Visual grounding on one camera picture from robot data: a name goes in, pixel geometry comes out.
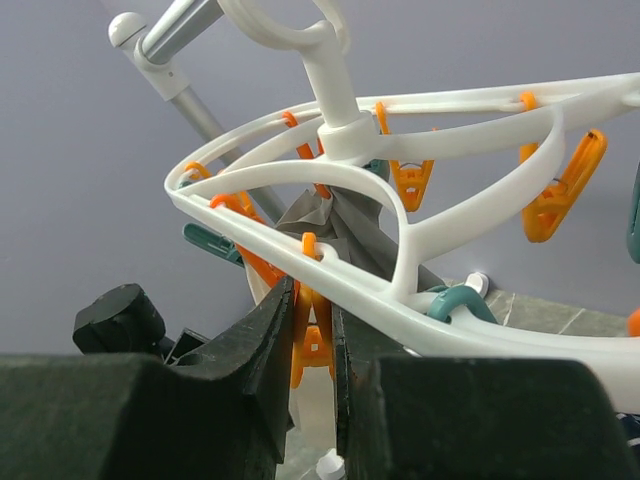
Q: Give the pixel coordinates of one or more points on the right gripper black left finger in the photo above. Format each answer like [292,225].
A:
[220,412]

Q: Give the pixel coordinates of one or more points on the white round clip hanger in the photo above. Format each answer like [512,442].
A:
[333,144]

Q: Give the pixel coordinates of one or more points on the grey hanging underwear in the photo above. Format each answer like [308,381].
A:
[349,222]

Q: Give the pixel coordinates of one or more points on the white metal clothes rack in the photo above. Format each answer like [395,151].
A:
[152,48]

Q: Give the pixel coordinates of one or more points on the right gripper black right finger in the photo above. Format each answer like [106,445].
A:
[404,417]

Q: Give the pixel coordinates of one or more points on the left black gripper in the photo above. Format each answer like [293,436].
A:
[124,320]

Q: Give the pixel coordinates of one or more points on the navy blue underwear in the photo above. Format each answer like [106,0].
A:
[312,398]

